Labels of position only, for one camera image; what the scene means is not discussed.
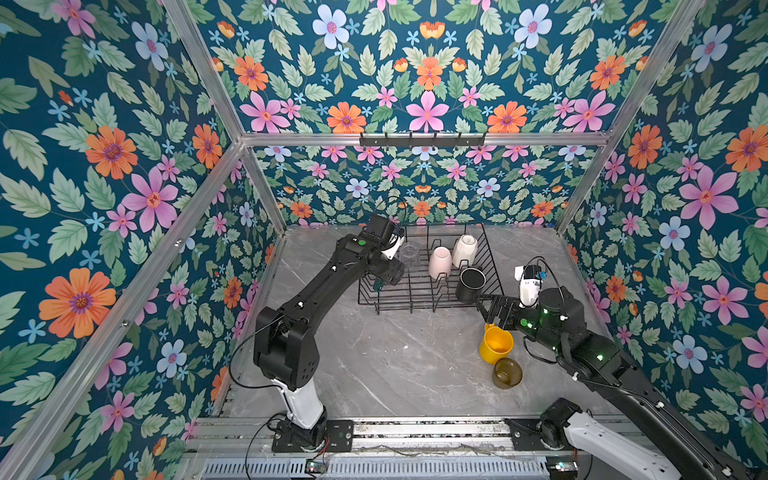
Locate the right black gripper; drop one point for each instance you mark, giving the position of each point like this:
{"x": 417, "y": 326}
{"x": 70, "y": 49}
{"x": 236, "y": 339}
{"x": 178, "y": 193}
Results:
{"x": 510, "y": 305}

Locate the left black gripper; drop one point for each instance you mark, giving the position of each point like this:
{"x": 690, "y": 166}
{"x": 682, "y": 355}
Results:
{"x": 394, "y": 271}

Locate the clear glass cup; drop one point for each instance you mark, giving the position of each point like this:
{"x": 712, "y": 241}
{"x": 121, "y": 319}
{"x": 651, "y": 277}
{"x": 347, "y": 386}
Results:
{"x": 409, "y": 255}

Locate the black mug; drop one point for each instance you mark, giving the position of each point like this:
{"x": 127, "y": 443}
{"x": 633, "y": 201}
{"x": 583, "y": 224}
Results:
{"x": 470, "y": 284}

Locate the white ceramic mug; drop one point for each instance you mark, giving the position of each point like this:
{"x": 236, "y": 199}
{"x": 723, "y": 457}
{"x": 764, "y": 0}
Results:
{"x": 464, "y": 251}

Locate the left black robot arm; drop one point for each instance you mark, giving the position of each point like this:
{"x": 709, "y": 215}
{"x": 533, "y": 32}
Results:
{"x": 285, "y": 349}

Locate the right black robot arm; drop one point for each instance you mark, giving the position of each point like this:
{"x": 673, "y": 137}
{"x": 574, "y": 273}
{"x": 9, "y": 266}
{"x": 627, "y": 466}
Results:
{"x": 554, "y": 319}

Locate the yellow mug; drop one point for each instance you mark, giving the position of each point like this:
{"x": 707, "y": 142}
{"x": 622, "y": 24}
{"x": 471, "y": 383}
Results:
{"x": 495, "y": 344}

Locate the amber glass cup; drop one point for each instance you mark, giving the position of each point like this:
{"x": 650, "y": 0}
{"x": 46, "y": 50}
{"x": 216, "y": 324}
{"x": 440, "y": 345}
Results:
{"x": 507, "y": 373}

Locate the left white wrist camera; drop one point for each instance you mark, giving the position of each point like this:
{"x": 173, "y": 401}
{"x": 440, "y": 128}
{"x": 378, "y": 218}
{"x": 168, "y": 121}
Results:
{"x": 394, "y": 244}

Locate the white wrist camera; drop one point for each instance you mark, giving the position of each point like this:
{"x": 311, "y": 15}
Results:
{"x": 394, "y": 244}
{"x": 529, "y": 284}

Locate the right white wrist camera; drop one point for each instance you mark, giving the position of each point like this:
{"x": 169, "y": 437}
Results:
{"x": 529, "y": 284}

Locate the black wire dish rack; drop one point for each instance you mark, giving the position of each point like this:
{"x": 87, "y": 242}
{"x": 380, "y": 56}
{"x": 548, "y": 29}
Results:
{"x": 417, "y": 290}

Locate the black hook rail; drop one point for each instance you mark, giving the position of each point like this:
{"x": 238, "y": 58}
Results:
{"x": 407, "y": 140}

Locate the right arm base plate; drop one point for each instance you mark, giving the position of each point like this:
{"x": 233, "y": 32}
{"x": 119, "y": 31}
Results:
{"x": 534, "y": 434}

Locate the white slotted cable duct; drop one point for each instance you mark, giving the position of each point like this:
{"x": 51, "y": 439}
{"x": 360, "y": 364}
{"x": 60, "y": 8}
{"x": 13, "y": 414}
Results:
{"x": 382, "y": 467}

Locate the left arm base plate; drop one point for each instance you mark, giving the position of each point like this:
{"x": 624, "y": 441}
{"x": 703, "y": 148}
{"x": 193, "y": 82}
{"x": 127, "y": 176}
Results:
{"x": 328, "y": 435}

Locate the aluminium mounting rail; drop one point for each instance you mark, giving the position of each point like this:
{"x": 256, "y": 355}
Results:
{"x": 486, "y": 433}

